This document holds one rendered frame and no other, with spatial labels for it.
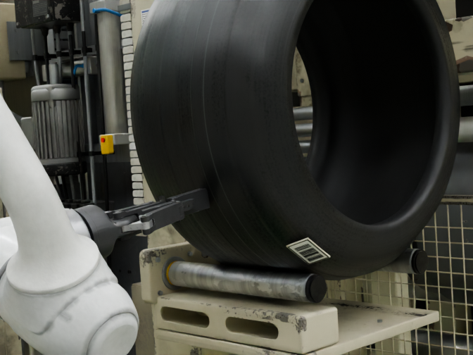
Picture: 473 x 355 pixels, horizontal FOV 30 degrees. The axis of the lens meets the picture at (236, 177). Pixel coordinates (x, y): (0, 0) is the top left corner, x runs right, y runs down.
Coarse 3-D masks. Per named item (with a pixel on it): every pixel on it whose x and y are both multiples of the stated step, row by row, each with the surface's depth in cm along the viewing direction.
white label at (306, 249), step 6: (300, 240) 132; (306, 240) 131; (288, 246) 133; (294, 246) 133; (300, 246) 133; (306, 246) 132; (312, 246) 132; (294, 252) 134; (300, 252) 134; (306, 252) 134; (312, 252) 134; (318, 252) 134; (324, 252) 134; (306, 258) 135; (312, 258) 135; (318, 258) 135; (324, 258) 135
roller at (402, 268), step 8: (408, 248) 158; (400, 256) 156; (408, 256) 155; (416, 256) 155; (424, 256) 156; (392, 264) 158; (400, 264) 156; (408, 264) 155; (416, 264) 154; (424, 264) 156; (400, 272) 158; (408, 272) 156; (416, 272) 155
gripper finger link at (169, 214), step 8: (160, 208) 123; (168, 208) 123; (176, 208) 125; (144, 216) 118; (152, 216) 120; (160, 216) 121; (168, 216) 123; (176, 216) 124; (160, 224) 121; (168, 224) 123; (144, 232) 118
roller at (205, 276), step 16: (176, 272) 157; (192, 272) 154; (208, 272) 152; (224, 272) 149; (240, 272) 146; (256, 272) 144; (272, 272) 142; (288, 272) 140; (208, 288) 152; (224, 288) 149; (240, 288) 146; (256, 288) 143; (272, 288) 140; (288, 288) 138; (304, 288) 135; (320, 288) 137
